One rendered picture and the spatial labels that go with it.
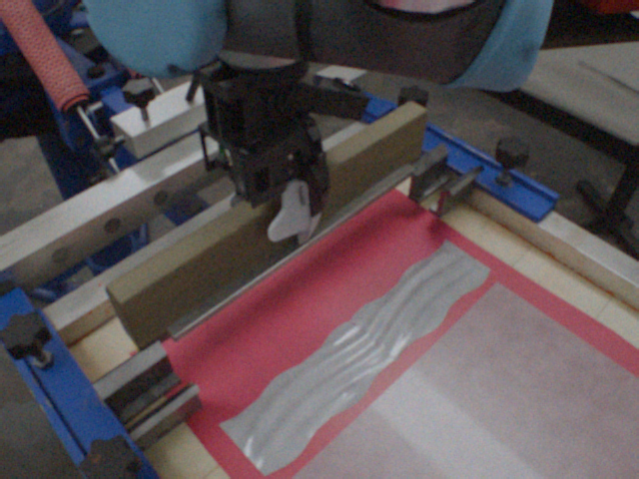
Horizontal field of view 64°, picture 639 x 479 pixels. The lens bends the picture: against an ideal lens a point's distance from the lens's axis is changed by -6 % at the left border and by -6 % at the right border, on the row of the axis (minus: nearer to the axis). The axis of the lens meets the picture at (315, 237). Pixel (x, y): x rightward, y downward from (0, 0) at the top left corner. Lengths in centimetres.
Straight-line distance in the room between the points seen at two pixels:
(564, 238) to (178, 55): 54
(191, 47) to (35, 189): 225
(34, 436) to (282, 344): 126
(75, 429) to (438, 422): 34
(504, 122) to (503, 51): 247
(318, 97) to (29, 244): 36
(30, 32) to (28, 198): 164
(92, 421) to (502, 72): 44
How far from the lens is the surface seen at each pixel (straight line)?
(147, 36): 27
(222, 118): 43
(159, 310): 49
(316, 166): 48
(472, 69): 25
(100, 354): 63
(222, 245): 49
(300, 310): 61
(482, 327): 63
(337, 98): 48
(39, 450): 174
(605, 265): 70
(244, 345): 59
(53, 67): 85
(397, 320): 60
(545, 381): 61
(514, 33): 24
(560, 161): 257
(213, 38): 27
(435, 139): 78
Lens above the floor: 146
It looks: 47 degrees down
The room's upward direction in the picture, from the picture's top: straight up
